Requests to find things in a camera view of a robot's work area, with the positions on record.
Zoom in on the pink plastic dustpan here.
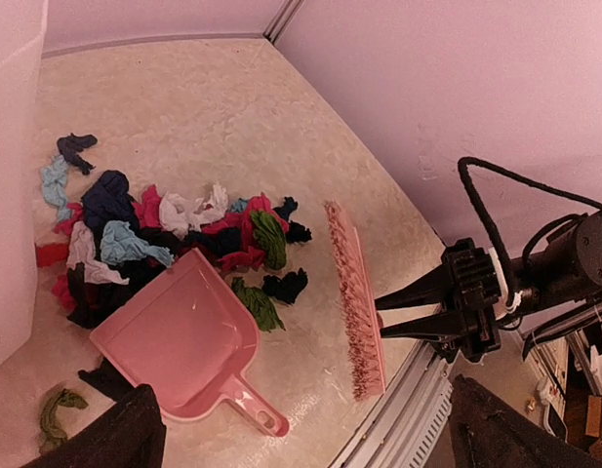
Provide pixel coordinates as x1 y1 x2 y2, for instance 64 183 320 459
90 249 290 437

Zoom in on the pink hand brush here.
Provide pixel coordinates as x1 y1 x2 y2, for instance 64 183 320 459
324 201 386 401

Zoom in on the green paper scrap near dustpan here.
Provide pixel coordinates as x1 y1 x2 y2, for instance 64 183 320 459
231 277 285 332

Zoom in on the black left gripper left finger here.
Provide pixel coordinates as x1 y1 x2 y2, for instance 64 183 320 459
26 384 167 468

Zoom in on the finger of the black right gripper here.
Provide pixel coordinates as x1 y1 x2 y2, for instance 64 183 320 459
375 266 445 311
380 313 448 341

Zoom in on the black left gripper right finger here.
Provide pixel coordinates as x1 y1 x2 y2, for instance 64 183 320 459
449 375 602 468

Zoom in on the olive green paper scrap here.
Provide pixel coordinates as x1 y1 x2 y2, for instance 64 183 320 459
39 388 89 455

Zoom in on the light blue paper scrap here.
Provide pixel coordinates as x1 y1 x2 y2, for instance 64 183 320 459
40 154 72 223

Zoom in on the translucent white plastic bin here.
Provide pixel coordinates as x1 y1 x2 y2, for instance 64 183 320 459
0 1 48 366

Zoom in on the black paper scrap right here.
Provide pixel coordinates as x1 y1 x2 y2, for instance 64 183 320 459
261 268 308 305

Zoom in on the pile of coloured paper scraps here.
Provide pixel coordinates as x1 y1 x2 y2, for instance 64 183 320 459
36 170 312 330

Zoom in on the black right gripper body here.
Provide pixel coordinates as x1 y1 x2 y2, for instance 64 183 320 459
442 238 501 362

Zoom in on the navy paper scrap far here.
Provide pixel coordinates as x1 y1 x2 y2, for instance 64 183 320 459
57 134 98 176

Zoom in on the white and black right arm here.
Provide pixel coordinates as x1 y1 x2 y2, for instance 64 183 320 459
375 211 602 363

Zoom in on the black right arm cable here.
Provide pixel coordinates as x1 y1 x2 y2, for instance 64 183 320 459
457 156 602 293

